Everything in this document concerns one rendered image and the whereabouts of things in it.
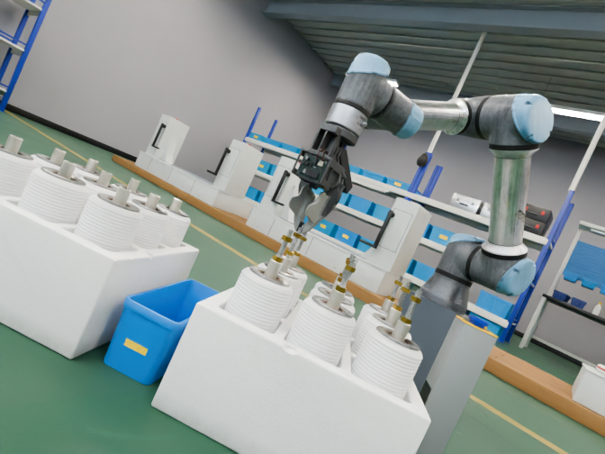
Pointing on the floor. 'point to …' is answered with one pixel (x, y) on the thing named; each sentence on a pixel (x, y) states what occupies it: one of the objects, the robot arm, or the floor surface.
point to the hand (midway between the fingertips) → (302, 227)
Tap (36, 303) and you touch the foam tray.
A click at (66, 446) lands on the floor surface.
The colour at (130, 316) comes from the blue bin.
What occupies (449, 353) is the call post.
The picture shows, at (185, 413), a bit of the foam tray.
